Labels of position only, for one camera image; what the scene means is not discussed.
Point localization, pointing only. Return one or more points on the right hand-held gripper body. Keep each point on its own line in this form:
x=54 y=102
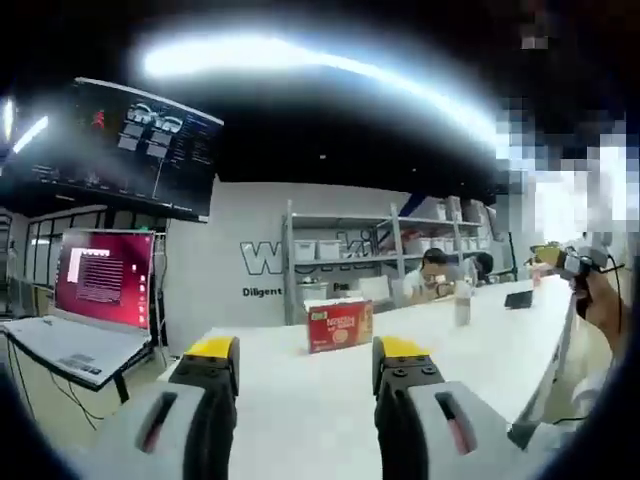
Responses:
x=587 y=260

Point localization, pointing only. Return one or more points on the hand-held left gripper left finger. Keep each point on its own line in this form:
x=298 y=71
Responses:
x=210 y=380

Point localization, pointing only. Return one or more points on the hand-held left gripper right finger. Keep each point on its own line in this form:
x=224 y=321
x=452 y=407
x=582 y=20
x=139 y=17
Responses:
x=400 y=380

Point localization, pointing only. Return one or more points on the red coffee box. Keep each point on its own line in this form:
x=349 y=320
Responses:
x=340 y=325

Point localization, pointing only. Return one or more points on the clear plastic cup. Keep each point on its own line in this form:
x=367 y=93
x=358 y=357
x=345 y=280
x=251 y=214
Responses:
x=463 y=307

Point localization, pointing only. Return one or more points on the person's right hand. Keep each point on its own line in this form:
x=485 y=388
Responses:
x=602 y=305

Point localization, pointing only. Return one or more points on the small red bottle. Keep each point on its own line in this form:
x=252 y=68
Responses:
x=537 y=277

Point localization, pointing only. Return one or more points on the black monitor stand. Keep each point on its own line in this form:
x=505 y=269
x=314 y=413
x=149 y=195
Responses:
x=512 y=255

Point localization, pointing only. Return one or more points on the black phone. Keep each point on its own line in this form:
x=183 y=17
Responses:
x=519 y=299

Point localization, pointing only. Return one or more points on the row of white storage bins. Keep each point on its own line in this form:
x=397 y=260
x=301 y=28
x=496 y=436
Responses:
x=320 y=249

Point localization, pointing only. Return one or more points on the grey metal shelf rack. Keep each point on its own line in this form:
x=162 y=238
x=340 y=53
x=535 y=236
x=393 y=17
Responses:
x=350 y=230

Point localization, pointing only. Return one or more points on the small white desk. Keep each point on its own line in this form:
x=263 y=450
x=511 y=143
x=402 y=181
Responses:
x=35 y=395

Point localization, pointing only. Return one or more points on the hanging dark monitor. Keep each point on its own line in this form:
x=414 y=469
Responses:
x=125 y=150

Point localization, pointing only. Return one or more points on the ceiling light strip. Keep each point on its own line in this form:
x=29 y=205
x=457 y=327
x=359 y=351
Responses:
x=310 y=65

